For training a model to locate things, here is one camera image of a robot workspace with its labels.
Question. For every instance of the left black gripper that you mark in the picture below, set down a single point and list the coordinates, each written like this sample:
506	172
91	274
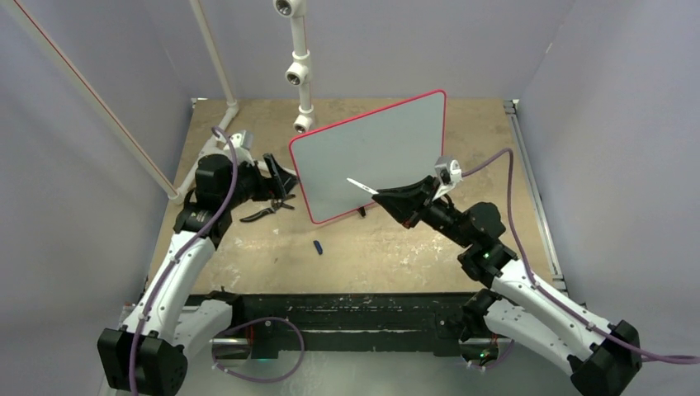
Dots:
267	188

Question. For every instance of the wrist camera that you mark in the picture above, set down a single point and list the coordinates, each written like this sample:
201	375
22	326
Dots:
242	143
449	174

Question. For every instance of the red framed whiteboard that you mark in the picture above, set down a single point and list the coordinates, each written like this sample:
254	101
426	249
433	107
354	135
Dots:
392	146

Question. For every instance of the blue marker cap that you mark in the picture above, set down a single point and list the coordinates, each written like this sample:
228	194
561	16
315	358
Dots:
318	247

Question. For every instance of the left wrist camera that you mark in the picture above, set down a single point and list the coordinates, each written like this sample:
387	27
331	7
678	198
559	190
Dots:
242	143

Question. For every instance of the white pvc pipe frame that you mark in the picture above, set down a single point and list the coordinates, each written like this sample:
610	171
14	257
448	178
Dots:
299	75

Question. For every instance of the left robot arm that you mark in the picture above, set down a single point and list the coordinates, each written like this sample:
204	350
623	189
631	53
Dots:
149	352

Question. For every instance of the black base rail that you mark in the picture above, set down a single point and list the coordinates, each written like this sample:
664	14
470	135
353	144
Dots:
379	322

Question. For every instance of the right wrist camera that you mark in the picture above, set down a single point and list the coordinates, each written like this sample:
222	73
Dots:
449	174

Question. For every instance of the white marker pen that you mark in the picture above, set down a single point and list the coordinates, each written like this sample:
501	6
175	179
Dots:
362	186

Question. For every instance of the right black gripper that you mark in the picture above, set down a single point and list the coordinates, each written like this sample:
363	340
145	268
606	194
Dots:
409	205

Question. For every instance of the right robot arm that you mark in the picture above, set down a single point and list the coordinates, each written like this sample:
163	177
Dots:
515	302

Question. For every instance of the black pliers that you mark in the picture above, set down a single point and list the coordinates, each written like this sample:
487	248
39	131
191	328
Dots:
276	204

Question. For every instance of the aluminium table frame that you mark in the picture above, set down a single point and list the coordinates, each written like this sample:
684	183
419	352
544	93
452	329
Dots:
146	355

